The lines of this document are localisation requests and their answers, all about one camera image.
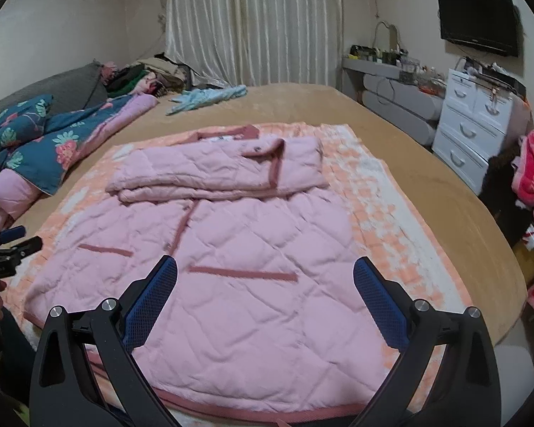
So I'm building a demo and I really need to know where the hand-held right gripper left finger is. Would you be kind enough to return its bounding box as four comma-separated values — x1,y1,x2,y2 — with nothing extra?
29,255,179,427

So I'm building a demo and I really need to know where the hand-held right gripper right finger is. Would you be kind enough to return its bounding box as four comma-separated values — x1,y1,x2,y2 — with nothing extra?
349,255,501,427

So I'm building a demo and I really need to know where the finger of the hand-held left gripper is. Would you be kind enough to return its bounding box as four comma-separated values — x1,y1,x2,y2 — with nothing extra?
0,237,43,262
0,226,26,250

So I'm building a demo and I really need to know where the pink quilted jacket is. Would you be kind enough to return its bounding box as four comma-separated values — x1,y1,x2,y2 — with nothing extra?
23,125,386,416

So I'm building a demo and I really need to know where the pile of clothes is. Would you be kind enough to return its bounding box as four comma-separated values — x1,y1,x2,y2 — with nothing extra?
102,53,192,99

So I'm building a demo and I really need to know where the teal floral quilt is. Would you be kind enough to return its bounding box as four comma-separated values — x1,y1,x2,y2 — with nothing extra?
0,94,158,232

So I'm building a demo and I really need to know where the orange white checkered blanket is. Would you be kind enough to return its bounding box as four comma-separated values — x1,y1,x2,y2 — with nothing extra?
2,122,472,427

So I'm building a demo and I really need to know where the white chair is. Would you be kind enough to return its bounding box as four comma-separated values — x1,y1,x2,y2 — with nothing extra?
494,344,534,427

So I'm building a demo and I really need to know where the black cloth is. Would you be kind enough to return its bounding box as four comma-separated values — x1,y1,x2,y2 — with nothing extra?
478,155,534,245

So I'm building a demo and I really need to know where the grey pillow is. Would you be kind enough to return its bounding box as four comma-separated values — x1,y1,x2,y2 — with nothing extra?
0,62,110,121

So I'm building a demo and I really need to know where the white drawer chest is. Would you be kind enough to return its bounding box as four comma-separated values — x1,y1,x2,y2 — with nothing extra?
431,68,528,195

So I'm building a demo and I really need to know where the bed with brown cover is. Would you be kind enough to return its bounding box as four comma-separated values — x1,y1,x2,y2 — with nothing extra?
9,82,528,348

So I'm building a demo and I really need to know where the grey dressing table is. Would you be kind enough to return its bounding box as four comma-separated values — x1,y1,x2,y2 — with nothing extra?
342,57,446,147

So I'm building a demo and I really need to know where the light blue cloth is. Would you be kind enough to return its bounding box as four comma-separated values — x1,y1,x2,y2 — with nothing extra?
167,84,248,116

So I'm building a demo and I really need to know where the group of cosmetic bottles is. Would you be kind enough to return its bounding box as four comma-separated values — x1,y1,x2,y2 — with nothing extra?
349,44,450,94

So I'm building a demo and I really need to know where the arched mirror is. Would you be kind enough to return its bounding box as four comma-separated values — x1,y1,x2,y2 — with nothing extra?
374,20,401,52

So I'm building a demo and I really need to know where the white curtain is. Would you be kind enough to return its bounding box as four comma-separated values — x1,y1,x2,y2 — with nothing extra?
164,0,343,87

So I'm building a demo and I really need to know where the black television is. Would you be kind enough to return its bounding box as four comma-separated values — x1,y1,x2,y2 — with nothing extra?
437,0,520,58

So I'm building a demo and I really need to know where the black cable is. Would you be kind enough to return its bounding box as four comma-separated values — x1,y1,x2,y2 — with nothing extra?
376,78,399,105

